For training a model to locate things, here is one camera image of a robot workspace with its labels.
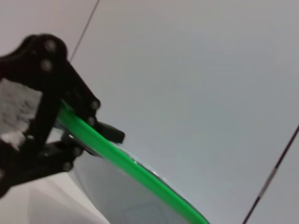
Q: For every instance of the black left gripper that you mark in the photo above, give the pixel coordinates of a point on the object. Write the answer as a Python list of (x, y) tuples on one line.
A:
[(49, 112)]

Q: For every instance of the clear green-zip document bag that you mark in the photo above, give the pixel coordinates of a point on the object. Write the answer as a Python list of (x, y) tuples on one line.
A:
[(140, 168)]

